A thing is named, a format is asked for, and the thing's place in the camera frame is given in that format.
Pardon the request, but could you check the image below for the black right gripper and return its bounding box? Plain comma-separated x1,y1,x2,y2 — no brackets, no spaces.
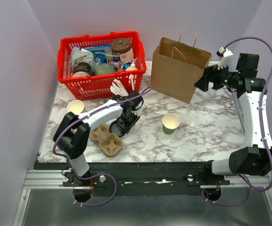
194,61,240,91

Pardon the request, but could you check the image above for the green paper coffee cup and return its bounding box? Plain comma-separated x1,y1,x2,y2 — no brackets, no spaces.
162,113,180,134

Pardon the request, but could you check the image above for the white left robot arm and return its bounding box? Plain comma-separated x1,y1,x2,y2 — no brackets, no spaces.
53,88,150,186

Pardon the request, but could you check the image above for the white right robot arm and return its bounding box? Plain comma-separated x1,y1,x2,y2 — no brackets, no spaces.
194,49,272,185

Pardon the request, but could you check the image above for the brown cardboard cup carrier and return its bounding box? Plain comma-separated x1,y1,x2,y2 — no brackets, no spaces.
89,124,123,157

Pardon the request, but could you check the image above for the brown paper bag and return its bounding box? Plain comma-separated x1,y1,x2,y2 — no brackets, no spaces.
151,37,212,104

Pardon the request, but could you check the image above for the red plastic shopping basket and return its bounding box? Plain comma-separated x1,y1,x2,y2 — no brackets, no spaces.
57,31,146,100

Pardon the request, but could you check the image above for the cream pump bottle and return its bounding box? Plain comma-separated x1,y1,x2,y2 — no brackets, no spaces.
126,59,137,71

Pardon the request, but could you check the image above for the stack of green paper cups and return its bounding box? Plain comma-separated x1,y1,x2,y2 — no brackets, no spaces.
66,100,86,114

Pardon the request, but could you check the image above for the red blue drink can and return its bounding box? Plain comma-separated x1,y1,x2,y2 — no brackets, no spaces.
109,59,124,70

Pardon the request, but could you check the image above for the green netted melon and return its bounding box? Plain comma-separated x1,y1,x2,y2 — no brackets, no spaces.
94,63,116,76

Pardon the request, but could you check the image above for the dark instant noodle cup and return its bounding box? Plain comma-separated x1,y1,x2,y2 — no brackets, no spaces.
72,62,92,78

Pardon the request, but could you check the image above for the blue box in basket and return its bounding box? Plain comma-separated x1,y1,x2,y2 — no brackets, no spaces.
83,44,113,63

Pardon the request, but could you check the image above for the brown lid paper tub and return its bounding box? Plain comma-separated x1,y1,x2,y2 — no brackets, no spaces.
111,38,134,64

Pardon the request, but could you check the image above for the white snack bag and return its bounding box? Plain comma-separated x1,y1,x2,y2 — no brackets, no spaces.
71,47,95,69

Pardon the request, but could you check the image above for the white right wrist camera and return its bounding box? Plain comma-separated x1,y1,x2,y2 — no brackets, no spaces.
216,47,233,70

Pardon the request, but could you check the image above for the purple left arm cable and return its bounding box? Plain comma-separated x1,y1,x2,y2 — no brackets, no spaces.
53,86,152,207

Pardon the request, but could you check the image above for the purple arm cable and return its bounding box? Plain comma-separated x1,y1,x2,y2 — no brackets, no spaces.
53,86,152,207
201,36,272,207

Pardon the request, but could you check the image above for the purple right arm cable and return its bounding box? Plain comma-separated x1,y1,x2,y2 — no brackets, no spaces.
201,36,272,207

